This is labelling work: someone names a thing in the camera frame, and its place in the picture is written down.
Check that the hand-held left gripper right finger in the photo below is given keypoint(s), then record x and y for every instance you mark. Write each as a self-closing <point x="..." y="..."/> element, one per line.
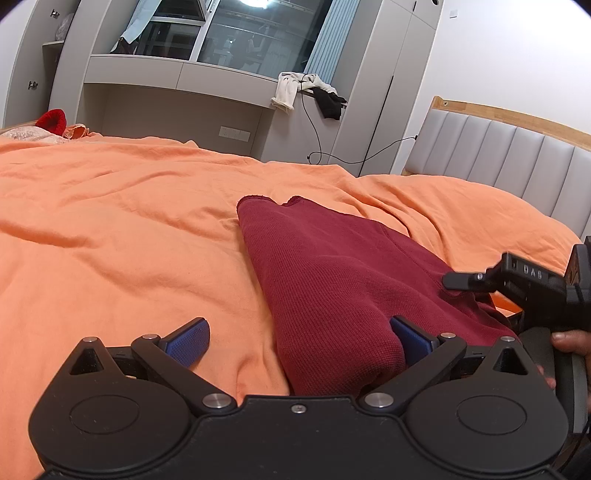
<point x="411" y="337"/>

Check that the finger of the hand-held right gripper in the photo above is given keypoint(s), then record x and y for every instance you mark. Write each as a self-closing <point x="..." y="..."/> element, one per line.
<point x="466" y="281"/>

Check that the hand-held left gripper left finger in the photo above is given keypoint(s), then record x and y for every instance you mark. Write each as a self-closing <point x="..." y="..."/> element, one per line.
<point x="189" y="344"/>

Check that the dark red knitted garment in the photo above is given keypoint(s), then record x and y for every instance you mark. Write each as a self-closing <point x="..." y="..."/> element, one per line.
<point x="332" y="277"/>

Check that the person's right hand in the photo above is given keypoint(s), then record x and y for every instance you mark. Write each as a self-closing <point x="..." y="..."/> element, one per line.
<point x="575" y="342"/>

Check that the grey padded headboard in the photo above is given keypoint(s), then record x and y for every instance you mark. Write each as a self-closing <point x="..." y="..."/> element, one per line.
<point x="498" y="152"/>

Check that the orange bed cover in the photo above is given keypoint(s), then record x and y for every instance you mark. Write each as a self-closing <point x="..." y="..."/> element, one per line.
<point x="115" y="221"/>

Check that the black garment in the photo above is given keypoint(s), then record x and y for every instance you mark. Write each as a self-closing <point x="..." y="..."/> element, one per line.
<point x="328" y="105"/>

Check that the grey tall wardrobe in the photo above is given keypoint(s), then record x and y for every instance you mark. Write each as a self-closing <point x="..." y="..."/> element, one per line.
<point x="392" y="69"/>

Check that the red knitted hat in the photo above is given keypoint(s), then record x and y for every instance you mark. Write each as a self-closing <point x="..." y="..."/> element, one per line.
<point x="51" y="122"/>

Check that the white garment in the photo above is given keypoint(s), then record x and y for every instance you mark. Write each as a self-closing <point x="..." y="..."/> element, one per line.
<point x="286" y="90"/>

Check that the grey window sill cabinet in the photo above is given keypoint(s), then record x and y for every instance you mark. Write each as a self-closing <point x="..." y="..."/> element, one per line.
<point x="184" y="76"/>

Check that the pale floral pillow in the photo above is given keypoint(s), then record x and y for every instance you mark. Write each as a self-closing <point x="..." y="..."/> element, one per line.
<point x="23" y="134"/>

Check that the light blue curtain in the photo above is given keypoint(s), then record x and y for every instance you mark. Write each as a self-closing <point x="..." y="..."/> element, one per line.
<point x="332" y="41"/>
<point x="138" y="18"/>

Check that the grey shelf cabinet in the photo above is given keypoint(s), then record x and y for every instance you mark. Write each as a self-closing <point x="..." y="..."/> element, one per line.
<point x="74" y="83"/>

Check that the large window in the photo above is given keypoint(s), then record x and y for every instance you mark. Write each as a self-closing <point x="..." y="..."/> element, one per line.
<point x="258" y="37"/>

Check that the clear plastic bag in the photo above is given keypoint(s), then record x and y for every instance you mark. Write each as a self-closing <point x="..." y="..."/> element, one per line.
<point x="64" y="26"/>

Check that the white wall socket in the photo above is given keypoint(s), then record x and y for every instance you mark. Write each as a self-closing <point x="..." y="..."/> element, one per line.
<point x="234" y="134"/>

